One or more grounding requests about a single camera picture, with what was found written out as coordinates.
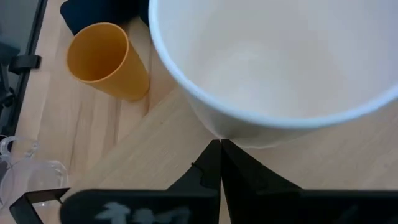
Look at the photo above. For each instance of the clear glass pitcher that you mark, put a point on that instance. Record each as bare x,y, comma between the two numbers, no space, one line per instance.
31,180

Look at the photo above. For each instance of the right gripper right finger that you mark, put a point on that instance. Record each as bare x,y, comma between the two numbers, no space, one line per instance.
248,186

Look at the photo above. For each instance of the navy blue cloth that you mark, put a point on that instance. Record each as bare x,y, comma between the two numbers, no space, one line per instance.
93,12

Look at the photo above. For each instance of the wooden shelf black metal frame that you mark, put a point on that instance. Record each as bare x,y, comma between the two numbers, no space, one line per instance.
326,161

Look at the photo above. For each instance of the white ceramic mug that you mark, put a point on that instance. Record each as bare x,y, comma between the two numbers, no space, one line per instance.
280,62

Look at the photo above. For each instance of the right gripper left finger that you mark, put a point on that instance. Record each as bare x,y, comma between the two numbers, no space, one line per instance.
205,174

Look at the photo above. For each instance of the yellow plastic cup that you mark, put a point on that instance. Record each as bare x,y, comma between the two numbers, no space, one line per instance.
124,77

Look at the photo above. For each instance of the black metal table frame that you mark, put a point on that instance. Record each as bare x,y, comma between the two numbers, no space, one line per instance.
26,62

